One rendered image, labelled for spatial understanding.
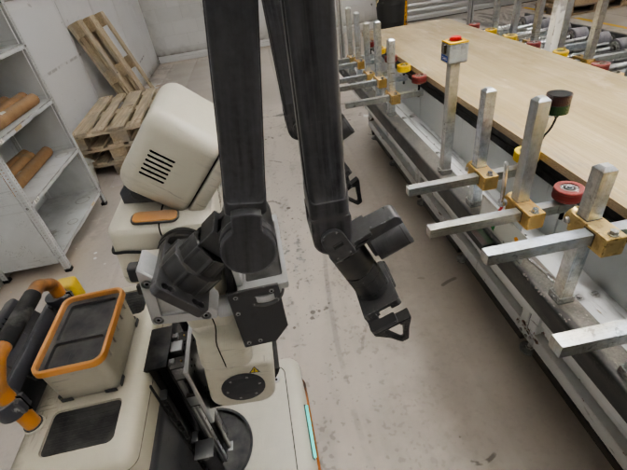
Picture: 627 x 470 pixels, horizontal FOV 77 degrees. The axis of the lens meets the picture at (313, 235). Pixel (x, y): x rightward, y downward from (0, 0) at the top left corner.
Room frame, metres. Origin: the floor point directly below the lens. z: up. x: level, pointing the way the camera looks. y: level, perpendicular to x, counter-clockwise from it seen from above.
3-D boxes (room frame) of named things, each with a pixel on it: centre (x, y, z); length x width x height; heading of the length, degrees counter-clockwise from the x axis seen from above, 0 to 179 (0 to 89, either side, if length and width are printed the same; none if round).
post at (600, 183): (0.71, -0.64, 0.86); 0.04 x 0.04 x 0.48; 3
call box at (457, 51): (1.47, -0.59, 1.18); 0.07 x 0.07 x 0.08; 3
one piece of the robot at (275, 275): (0.69, 0.15, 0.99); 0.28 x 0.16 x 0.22; 4
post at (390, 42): (2.21, -0.55, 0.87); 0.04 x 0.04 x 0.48; 3
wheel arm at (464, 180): (1.17, -0.56, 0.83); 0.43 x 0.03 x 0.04; 93
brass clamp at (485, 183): (1.19, -0.61, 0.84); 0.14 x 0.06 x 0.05; 3
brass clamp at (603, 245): (0.69, -0.64, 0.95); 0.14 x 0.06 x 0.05; 3
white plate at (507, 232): (0.99, -0.60, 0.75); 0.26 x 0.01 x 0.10; 3
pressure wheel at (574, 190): (0.93, -0.74, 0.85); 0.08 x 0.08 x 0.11
